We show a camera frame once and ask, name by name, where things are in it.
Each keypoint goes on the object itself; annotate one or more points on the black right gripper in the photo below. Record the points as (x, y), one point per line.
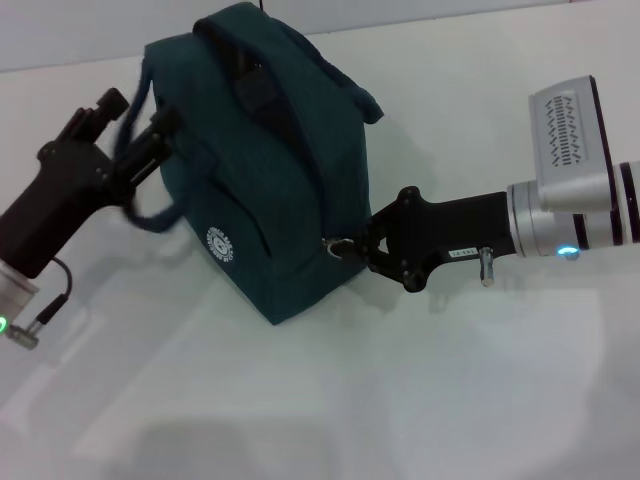
(450, 230)

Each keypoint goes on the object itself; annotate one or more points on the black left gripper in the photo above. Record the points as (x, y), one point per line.
(60, 200)

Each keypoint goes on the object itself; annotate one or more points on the dark teal fabric lunch bag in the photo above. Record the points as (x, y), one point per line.
(280, 190)

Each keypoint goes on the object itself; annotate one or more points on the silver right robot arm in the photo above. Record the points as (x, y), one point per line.
(565, 225)

